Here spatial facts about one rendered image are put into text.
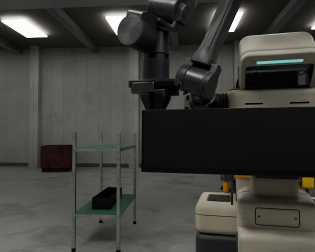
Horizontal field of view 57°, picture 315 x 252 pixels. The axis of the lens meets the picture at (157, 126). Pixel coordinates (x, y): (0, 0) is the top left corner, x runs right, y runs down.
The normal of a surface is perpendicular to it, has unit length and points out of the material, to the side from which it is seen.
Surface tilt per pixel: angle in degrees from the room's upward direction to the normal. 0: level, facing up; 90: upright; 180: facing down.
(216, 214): 90
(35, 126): 90
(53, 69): 90
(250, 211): 98
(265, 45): 42
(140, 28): 89
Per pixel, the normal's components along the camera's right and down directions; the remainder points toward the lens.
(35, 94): -0.08, -0.03
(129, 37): -0.50, -0.04
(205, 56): -0.42, -0.24
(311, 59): -0.18, 0.66
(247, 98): -0.24, 0.11
